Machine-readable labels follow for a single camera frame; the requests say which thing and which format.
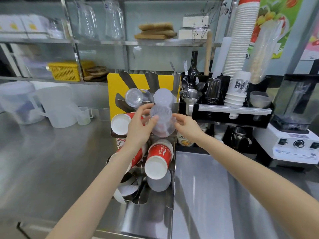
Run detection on person's right hand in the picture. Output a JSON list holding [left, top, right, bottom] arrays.
[[172, 113, 206, 145]]

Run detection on stack of brown folded cloths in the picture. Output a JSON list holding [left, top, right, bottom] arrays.
[[134, 22, 178, 40]]

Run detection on steel milk jug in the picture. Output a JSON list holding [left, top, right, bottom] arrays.
[[230, 126, 252, 150]]

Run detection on clear bag of straws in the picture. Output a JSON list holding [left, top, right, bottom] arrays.
[[249, 20, 284, 85]]

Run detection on white blender with dark jar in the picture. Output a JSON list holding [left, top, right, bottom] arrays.
[[253, 73, 319, 165]]

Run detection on person's right forearm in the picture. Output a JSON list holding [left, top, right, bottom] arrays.
[[197, 133, 319, 239]]

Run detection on small translucent measuring cup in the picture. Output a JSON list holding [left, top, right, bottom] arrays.
[[76, 107, 93, 126]]

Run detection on dark glass bottle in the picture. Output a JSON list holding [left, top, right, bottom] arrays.
[[187, 51, 201, 85]]

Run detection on frosted plastic cup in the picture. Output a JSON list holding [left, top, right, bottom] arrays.
[[153, 88, 177, 107], [147, 169, 172, 192]]

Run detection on white box with yellow print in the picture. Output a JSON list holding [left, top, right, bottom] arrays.
[[21, 14, 50, 39], [0, 14, 28, 39]]

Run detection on small glass jar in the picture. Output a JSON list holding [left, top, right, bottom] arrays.
[[47, 18, 65, 39]]

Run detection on dried twigs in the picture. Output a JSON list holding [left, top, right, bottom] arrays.
[[194, 0, 230, 40]]

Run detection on stack of printed paper cups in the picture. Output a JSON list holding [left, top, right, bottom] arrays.
[[223, 70, 252, 107]]

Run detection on stack of dark glasses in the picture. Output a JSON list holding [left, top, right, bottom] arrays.
[[205, 78, 222, 105]]

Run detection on person's left hand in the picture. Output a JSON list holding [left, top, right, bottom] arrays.
[[125, 103, 159, 150]]

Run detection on stack of brown coasters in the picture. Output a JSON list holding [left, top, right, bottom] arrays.
[[83, 66, 109, 82]]

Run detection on metal shelf rack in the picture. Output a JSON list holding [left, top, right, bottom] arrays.
[[0, 0, 233, 86]]

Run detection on yellow cutting board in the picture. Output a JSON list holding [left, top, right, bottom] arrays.
[[107, 73, 180, 121]]

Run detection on green fruit poster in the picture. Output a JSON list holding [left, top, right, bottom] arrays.
[[245, 0, 305, 60]]

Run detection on person's left forearm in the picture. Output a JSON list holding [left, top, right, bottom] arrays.
[[46, 144, 147, 239]]

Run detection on red paper cup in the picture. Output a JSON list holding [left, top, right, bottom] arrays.
[[107, 144, 147, 175], [144, 139, 174, 179], [111, 112, 145, 136]]

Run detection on steel utensil cup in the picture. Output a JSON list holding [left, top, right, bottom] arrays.
[[179, 89, 203, 116]]

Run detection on pink poster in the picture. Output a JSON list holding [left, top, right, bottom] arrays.
[[300, 29, 319, 61]]

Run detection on plain white box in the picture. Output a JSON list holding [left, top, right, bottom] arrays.
[[178, 28, 211, 40], [182, 15, 210, 28]]

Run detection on large translucent measuring jug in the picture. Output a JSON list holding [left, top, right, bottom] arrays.
[[30, 86, 81, 129]]

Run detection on stainless steel cup dispenser rack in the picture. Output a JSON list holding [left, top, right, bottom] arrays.
[[106, 70, 181, 238]]

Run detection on tall stack of white cups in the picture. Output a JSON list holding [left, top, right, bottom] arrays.
[[221, 0, 261, 78]]

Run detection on black counter organiser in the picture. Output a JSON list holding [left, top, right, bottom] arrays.
[[179, 72, 275, 129]]

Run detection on white lidded plastic pitcher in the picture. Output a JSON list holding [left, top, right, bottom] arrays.
[[0, 81, 46, 125]]

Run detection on yellow plastic basket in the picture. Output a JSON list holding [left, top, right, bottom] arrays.
[[48, 61, 95, 82]]

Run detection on clear plastic cup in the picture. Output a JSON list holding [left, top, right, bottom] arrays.
[[125, 88, 155, 109], [150, 104, 177, 138]]

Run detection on wooden rolling pin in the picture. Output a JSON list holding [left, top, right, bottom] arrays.
[[204, 31, 213, 76]]

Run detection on white plastic sleeve of lids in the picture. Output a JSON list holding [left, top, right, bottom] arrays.
[[212, 37, 232, 79]]

